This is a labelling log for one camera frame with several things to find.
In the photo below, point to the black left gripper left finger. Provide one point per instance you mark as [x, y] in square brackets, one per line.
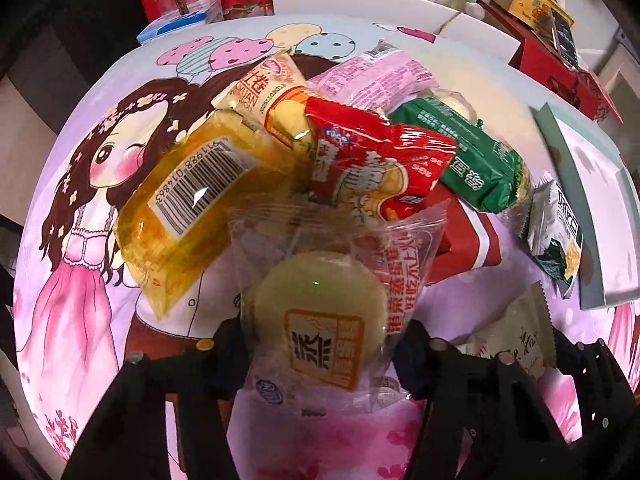
[126, 436]

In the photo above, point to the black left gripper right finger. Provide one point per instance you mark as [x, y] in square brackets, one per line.
[484, 419]

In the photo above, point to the beige small snack packet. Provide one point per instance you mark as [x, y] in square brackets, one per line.
[524, 331]

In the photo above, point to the small green white snack packet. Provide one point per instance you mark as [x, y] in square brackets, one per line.
[554, 235]

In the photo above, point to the clear steamed cake packet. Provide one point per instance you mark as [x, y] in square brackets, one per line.
[326, 300]

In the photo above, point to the dark green snack packet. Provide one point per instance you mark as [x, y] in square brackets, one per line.
[486, 173]

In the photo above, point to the yellow transparent snack packet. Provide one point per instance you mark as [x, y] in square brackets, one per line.
[176, 223]

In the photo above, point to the red snack packet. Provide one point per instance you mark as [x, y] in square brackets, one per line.
[371, 169]

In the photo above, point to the cream orange egg roll packet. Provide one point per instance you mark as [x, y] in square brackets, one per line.
[273, 96]

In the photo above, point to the cartoon printed tablecloth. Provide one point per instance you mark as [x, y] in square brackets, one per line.
[77, 311]

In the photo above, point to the red white box snack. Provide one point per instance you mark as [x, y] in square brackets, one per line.
[469, 241]

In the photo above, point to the teal rimmed white tray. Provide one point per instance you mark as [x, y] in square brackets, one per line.
[602, 195]

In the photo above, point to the pink snack packet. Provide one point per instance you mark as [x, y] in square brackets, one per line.
[376, 79]

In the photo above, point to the red gift box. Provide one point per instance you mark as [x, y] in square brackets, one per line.
[537, 60]

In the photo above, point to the smartphone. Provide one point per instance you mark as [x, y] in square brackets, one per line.
[563, 40]

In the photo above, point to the blue white tissue box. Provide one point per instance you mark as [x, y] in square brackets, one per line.
[168, 23]

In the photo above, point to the white cardboard box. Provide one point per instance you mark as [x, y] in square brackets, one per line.
[420, 16]

